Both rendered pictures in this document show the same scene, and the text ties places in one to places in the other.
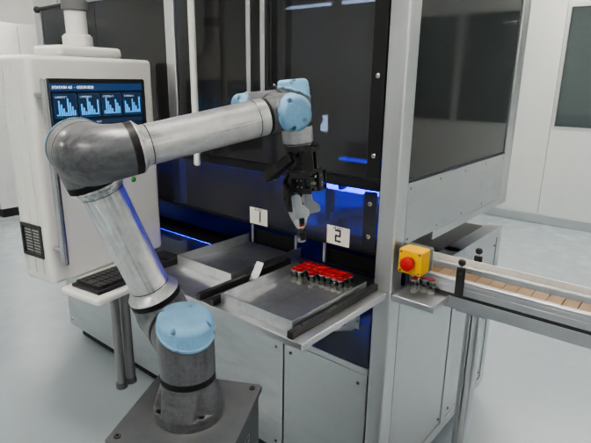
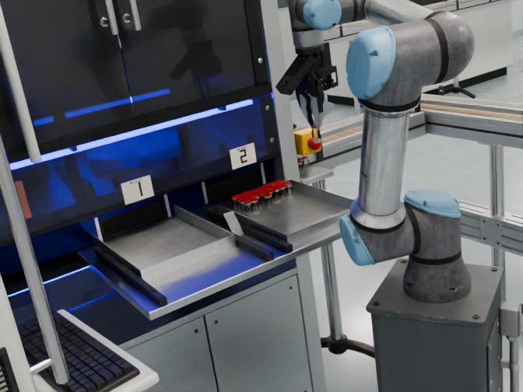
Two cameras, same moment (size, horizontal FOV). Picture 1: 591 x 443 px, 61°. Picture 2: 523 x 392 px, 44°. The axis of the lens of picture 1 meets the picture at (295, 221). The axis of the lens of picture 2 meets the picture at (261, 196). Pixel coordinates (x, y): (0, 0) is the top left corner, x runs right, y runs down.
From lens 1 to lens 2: 1.80 m
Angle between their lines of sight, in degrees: 67
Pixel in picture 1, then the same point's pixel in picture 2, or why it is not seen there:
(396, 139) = (278, 37)
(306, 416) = (247, 373)
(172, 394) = (459, 260)
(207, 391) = not seen: hidden behind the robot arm
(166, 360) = (456, 231)
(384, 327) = not seen: hidden behind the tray
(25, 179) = not seen: outside the picture
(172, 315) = (433, 197)
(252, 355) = (165, 372)
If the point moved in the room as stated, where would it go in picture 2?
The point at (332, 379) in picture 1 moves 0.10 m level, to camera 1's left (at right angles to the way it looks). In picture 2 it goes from (266, 306) to (257, 323)
